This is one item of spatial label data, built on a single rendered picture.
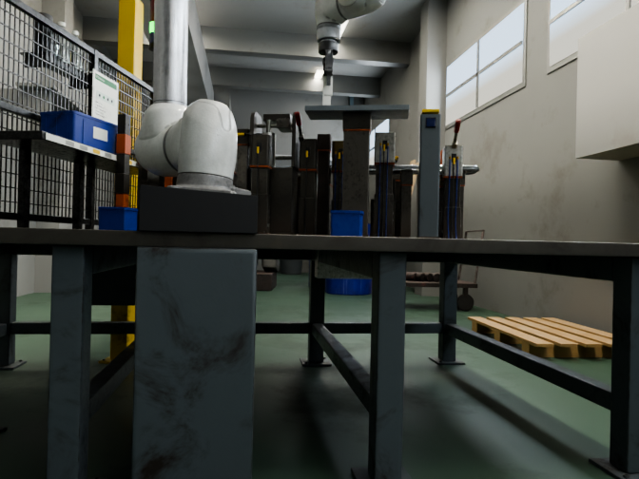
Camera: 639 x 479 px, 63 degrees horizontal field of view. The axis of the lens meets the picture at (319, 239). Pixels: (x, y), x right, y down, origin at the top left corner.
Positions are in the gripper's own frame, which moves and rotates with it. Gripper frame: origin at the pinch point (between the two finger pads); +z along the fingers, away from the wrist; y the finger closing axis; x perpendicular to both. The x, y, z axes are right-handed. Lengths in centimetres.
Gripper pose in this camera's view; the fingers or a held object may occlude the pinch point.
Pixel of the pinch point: (327, 98)
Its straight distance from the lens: 197.2
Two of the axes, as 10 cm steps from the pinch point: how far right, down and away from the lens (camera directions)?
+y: -0.3, 0.0, 10.0
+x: -10.0, -0.2, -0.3
